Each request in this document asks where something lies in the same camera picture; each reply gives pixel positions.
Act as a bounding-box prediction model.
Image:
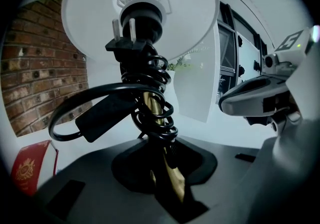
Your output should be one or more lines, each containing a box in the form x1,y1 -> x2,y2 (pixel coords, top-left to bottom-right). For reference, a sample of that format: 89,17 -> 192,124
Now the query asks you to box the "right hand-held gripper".
218,26 -> 320,138

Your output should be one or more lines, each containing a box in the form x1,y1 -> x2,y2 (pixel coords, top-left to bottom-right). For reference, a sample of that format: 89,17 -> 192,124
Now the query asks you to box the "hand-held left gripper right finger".
172,135 -> 263,224

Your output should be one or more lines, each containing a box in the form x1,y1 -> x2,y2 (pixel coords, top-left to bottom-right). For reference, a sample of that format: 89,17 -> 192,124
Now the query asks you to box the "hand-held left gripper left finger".
34,139 -> 181,224

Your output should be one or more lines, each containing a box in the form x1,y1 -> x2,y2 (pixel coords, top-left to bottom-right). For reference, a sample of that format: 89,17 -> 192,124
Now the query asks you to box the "white shade brass table lamp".
48,0 -> 221,204

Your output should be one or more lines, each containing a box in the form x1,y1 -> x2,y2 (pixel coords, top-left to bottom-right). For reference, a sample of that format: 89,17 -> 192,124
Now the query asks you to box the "red gold-printed book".
9,139 -> 60,197

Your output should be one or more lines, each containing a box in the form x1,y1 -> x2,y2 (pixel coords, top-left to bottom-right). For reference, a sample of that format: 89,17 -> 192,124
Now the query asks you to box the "pale teal wall panel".
236,21 -> 262,83

